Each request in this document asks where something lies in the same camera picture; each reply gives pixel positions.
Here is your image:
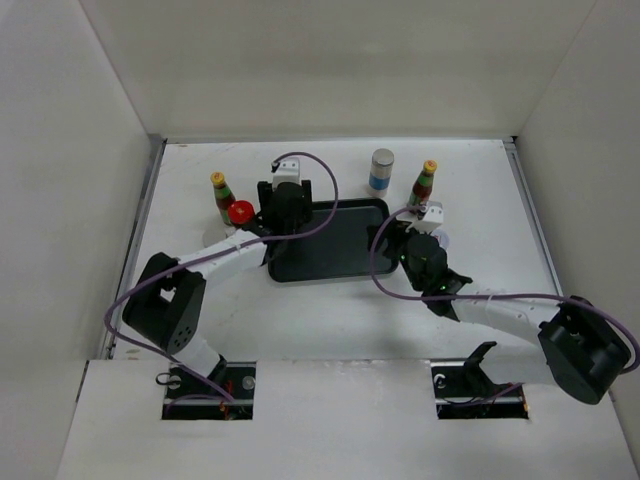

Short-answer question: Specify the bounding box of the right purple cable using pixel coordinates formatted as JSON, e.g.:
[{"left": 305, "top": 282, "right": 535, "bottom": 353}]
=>
[{"left": 369, "top": 207, "right": 640, "bottom": 374}]

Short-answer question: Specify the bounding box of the black plastic tray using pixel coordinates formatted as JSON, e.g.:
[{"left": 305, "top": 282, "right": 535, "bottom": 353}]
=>
[{"left": 268, "top": 198, "right": 398, "bottom": 283}]

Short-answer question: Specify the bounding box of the blue-label pepper jar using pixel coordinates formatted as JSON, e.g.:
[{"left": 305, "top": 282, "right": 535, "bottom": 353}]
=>
[
  {"left": 368, "top": 148, "right": 395, "bottom": 198},
  {"left": 202, "top": 225, "right": 236, "bottom": 248}
]

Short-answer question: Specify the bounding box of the purple cable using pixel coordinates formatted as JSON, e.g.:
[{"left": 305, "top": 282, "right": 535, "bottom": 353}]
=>
[
  {"left": 103, "top": 151, "right": 341, "bottom": 405},
  {"left": 369, "top": 207, "right": 640, "bottom": 374}
]

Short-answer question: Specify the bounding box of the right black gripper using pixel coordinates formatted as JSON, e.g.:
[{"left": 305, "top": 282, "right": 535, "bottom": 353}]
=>
[{"left": 367, "top": 216, "right": 433, "bottom": 293}]

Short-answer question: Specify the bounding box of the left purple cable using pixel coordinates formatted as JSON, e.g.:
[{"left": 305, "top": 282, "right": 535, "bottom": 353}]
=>
[{"left": 103, "top": 151, "right": 341, "bottom": 405}]

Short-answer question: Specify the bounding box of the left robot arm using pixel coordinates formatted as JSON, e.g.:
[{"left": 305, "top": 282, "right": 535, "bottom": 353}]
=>
[{"left": 123, "top": 180, "right": 312, "bottom": 399}]

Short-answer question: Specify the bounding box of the blue-label pepper jar left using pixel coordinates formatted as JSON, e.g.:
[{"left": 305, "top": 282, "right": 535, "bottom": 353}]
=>
[{"left": 202, "top": 225, "right": 236, "bottom": 248}]

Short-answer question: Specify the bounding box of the small white sauce cup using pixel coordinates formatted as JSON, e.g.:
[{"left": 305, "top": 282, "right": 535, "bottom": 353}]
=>
[{"left": 431, "top": 229, "right": 450, "bottom": 249}]

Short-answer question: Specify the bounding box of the blue-label pepper jar right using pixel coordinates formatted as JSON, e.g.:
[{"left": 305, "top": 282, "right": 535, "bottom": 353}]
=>
[{"left": 368, "top": 148, "right": 395, "bottom": 198}]

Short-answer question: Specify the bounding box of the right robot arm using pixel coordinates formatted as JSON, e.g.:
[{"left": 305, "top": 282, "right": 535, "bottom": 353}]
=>
[{"left": 367, "top": 220, "right": 639, "bottom": 405}]

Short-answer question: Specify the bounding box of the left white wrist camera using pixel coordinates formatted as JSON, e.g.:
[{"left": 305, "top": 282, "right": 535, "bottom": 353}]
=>
[{"left": 271, "top": 156, "right": 301, "bottom": 190}]

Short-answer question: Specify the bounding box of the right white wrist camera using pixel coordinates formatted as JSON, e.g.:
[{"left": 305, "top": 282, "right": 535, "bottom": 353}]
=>
[{"left": 405, "top": 201, "right": 444, "bottom": 234}]

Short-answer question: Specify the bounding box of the red-lid chili jar front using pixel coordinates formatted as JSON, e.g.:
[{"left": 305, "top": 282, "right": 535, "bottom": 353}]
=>
[{"left": 224, "top": 200, "right": 256, "bottom": 227}]

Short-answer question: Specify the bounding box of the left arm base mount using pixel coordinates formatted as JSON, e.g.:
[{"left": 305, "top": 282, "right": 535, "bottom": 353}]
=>
[{"left": 155, "top": 362, "right": 257, "bottom": 421}]

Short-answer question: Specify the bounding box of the yellow-cap sauce bottle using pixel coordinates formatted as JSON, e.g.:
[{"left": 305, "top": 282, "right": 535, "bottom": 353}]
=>
[
  {"left": 210, "top": 171, "right": 236, "bottom": 226},
  {"left": 407, "top": 160, "right": 438, "bottom": 206}
]

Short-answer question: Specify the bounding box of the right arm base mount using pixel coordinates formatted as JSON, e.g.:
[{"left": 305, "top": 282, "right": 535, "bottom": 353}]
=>
[{"left": 431, "top": 341, "right": 529, "bottom": 420}]

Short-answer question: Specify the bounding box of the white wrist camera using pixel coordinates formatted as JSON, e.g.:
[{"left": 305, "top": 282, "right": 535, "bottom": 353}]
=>
[
  {"left": 271, "top": 156, "right": 301, "bottom": 190},
  {"left": 405, "top": 201, "right": 444, "bottom": 234}
]

